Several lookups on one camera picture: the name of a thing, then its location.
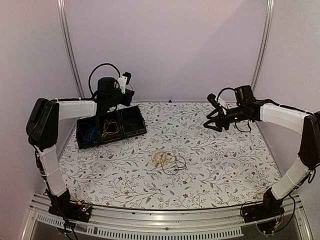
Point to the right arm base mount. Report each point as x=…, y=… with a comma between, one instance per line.
x=254, y=211

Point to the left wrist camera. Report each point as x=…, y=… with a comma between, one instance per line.
x=124, y=80

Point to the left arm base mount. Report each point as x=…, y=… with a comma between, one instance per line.
x=72, y=210

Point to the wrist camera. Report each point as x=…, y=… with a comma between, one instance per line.
x=217, y=102
x=124, y=80

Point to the right aluminium corner post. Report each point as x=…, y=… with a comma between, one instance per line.
x=270, y=4

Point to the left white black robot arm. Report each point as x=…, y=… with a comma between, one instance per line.
x=43, y=128

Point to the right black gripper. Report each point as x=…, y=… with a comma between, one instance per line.
x=221, y=116

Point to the black three-compartment bin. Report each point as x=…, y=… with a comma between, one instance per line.
x=110, y=127

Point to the floral tablecloth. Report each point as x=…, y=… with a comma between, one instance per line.
x=177, y=164

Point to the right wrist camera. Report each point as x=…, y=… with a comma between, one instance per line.
x=217, y=102

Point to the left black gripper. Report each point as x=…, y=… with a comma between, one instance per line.
x=129, y=94

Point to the aluminium front rail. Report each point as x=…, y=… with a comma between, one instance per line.
x=111, y=223

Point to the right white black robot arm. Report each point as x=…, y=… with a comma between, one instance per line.
x=306, y=124

